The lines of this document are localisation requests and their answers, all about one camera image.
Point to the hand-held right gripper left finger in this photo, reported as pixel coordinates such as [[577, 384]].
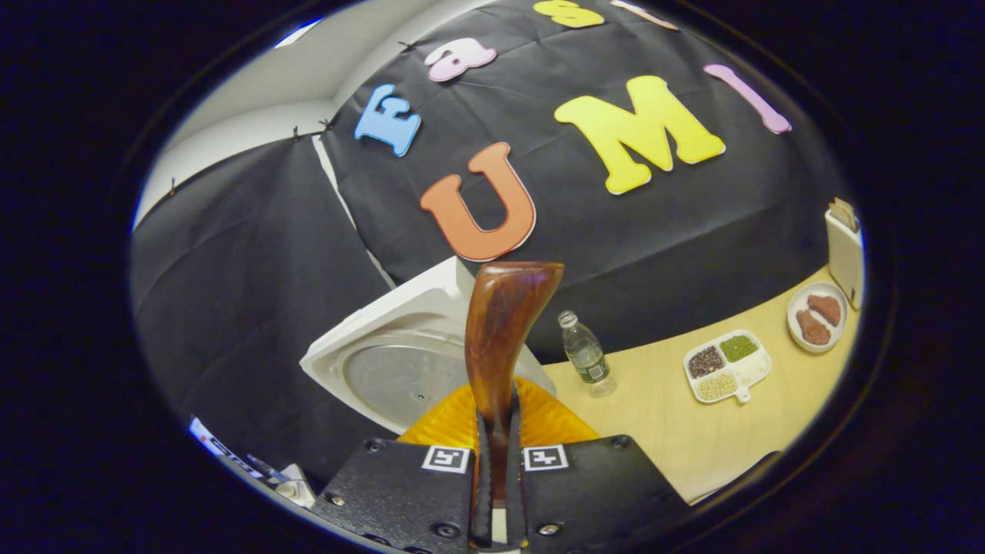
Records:
[[480, 492]]

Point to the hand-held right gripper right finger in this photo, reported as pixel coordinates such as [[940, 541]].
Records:
[[514, 492]]

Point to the white rice cooker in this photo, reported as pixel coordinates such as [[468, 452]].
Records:
[[385, 377]]

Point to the brown wooden spoon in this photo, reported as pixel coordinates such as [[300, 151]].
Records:
[[500, 331]]

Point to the clear plastic water bottle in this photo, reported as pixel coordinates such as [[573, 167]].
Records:
[[589, 358]]

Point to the small white box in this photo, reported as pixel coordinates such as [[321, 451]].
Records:
[[296, 488]]

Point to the blue and white panel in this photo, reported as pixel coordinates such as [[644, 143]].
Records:
[[223, 446]]

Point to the white divided grain dish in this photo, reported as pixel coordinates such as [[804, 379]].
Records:
[[750, 373]]

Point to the white round plate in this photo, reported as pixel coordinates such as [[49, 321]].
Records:
[[793, 317]]

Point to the brown meat piece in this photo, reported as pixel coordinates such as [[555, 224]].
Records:
[[813, 328], [825, 309]]

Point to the white toaster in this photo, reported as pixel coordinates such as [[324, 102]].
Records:
[[843, 258]]

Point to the toast slice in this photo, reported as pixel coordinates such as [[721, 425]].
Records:
[[839, 215], [850, 214]]

